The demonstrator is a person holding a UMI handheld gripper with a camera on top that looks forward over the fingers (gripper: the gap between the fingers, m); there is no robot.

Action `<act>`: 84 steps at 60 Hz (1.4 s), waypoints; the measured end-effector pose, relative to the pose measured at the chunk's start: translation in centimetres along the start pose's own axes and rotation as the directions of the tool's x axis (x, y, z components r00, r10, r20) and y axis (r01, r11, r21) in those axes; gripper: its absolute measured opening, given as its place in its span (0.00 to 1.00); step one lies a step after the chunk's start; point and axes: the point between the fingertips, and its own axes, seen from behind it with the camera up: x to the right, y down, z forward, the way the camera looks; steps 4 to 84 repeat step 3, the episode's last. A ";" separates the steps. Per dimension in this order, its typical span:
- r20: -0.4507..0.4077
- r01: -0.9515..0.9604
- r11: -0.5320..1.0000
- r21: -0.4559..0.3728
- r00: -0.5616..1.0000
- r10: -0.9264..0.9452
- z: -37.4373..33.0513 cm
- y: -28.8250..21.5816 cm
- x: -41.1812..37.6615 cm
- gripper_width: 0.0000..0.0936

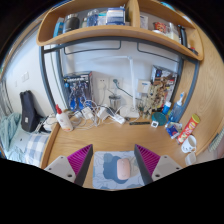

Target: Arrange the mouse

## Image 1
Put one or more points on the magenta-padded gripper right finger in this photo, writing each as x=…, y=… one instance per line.
x=166, y=165

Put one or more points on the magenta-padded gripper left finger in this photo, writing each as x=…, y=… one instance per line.
x=60, y=165

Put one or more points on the pink computer mouse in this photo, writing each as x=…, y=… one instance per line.
x=123, y=168

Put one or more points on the light blue printed mouse pad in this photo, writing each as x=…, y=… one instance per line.
x=103, y=170

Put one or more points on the translucent plastic cup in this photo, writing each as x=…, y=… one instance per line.
x=190, y=158

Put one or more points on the white mug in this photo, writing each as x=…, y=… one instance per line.
x=188, y=144

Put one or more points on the plaid bed sheet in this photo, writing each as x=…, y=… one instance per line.
x=33, y=146

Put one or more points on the blue tissue pack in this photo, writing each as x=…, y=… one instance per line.
x=173, y=130

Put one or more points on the red chips can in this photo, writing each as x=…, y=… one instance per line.
x=188, y=129

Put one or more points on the white bottle with red cap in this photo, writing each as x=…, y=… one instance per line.
x=65, y=121

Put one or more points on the black ruler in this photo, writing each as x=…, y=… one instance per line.
x=140, y=123

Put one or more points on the blue spray bottle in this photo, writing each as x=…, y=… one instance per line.
x=175, y=113

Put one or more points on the blue and white tube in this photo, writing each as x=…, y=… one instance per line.
x=166, y=108

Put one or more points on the white charger block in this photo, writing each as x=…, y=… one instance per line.
x=102, y=113
x=87, y=113

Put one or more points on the teal knitted blanket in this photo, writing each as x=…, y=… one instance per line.
x=9, y=131

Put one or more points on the tan model figure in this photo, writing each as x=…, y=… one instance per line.
x=149, y=103

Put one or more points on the white power strip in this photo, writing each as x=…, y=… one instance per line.
x=119, y=119

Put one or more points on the blue model kit box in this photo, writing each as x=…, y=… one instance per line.
x=78, y=90

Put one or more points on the clear glass cup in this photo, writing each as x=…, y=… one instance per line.
x=114, y=102

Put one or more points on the white desk lamp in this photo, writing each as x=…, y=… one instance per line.
x=133, y=86

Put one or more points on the colourful figure box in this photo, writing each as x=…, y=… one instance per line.
x=165, y=78

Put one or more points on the white wall socket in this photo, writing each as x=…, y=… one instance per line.
x=103, y=83
x=116, y=83

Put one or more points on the wooden wall shelf unit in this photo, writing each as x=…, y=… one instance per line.
x=100, y=33

